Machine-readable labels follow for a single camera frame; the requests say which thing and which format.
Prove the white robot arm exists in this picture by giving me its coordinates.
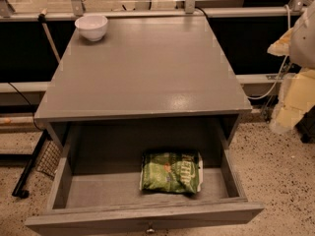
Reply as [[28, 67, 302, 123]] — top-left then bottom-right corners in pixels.
[[267, 1, 315, 134]]

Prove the wire mesh basket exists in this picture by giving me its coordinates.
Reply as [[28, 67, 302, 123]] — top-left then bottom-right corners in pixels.
[[35, 141, 61, 178]]

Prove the black wheeled stand leg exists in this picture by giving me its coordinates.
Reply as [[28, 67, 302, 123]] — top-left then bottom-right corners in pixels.
[[12, 131, 47, 199]]

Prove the metal rail frame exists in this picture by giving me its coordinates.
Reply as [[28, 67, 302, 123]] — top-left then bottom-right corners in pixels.
[[1, 0, 314, 22]]

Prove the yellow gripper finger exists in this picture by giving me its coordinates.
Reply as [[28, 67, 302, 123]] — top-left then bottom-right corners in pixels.
[[270, 68, 315, 134], [267, 29, 292, 56]]

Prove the grey wooden cabinet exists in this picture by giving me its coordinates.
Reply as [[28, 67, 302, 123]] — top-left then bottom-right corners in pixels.
[[35, 16, 251, 149]]

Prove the grey open top drawer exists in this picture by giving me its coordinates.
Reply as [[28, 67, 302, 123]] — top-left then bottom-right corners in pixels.
[[26, 117, 264, 236]]

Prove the black cable on left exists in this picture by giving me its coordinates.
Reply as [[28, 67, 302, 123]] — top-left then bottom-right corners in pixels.
[[7, 82, 44, 132]]

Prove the wooden stick with black tape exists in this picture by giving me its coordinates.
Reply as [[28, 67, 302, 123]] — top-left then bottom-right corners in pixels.
[[37, 8, 60, 62]]

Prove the white cable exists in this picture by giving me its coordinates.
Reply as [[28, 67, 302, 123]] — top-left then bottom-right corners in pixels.
[[246, 4, 293, 101]]

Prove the white ceramic bowl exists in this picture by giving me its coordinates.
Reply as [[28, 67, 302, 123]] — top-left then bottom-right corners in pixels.
[[75, 15, 108, 41]]

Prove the green jalapeno chip bag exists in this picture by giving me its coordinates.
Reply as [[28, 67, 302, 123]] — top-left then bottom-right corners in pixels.
[[140, 150, 203, 195]]

